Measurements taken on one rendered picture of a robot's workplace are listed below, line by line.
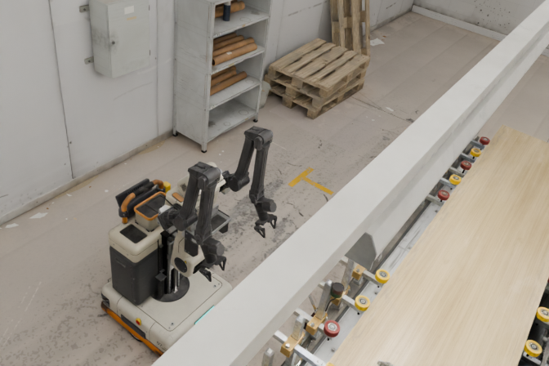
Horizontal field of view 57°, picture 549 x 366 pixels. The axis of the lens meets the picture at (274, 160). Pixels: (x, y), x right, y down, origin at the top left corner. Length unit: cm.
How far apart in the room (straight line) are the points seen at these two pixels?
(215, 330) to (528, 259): 302
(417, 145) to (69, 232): 360
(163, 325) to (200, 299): 30
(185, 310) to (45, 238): 145
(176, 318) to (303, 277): 268
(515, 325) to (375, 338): 80
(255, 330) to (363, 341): 202
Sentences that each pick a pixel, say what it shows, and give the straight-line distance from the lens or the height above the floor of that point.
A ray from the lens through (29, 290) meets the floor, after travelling 405.
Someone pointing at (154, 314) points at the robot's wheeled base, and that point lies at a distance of 342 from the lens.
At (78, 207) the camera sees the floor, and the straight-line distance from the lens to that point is 461.
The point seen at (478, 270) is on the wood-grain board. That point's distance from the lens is 330.
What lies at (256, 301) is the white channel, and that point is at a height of 246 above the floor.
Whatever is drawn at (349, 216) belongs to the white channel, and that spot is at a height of 246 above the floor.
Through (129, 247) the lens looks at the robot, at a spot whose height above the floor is 80.
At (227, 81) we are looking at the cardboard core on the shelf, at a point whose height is 59.
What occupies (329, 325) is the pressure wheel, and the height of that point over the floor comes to 90.
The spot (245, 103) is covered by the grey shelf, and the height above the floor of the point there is 16.
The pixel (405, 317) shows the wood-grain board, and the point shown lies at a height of 90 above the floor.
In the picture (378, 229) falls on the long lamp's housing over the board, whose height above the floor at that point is 238.
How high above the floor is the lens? 302
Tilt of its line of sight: 36 degrees down
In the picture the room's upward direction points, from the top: 9 degrees clockwise
